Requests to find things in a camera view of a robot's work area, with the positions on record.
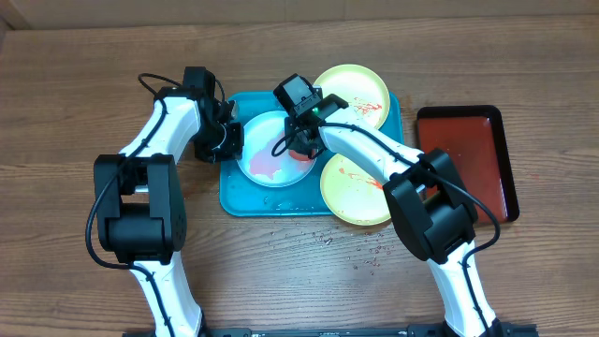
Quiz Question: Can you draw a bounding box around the red sponge with dark scourer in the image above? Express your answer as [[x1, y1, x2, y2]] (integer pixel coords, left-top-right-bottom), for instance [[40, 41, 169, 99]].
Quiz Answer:
[[288, 150, 312, 162]]

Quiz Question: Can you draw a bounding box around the light blue round plate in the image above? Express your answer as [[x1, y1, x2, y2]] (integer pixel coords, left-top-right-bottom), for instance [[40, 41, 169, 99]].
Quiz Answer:
[[238, 110, 315, 187]]

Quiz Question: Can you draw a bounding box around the yellow-green plate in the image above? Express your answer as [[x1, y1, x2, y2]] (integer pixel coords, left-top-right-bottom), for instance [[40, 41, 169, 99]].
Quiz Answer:
[[320, 154, 390, 226], [314, 64, 390, 129]]

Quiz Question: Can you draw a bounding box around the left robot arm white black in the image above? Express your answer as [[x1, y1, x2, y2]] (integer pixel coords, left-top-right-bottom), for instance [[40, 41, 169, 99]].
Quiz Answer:
[[85, 66, 243, 336]]

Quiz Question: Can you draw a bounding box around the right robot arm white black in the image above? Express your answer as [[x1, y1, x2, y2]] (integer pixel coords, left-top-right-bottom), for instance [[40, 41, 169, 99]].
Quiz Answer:
[[271, 74, 502, 336]]

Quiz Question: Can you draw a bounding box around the black tray with red water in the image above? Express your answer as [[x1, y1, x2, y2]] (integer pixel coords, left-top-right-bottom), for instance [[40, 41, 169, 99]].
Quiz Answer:
[[416, 105, 519, 224]]

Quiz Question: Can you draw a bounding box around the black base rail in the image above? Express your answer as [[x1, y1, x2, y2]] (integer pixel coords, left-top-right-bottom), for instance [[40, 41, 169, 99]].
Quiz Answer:
[[122, 322, 539, 337]]

